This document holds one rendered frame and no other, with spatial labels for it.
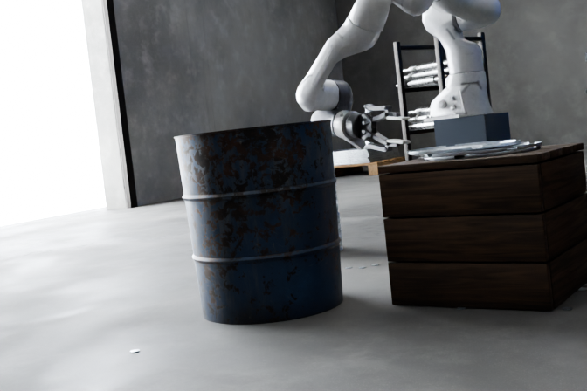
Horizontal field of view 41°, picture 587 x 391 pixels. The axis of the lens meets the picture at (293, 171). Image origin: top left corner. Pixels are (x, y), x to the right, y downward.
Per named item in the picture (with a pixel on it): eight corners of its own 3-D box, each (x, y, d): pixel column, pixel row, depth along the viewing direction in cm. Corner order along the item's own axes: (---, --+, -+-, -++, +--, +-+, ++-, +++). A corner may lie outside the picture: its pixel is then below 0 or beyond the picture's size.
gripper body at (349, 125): (345, 140, 235) (364, 142, 228) (344, 112, 234) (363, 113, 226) (364, 138, 239) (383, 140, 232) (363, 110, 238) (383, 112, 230)
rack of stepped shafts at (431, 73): (459, 196, 444) (443, 30, 440) (402, 197, 480) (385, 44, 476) (505, 187, 471) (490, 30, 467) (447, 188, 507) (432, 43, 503)
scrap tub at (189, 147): (162, 324, 202) (140, 140, 200) (252, 288, 238) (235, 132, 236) (300, 330, 180) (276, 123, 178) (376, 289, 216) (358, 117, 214)
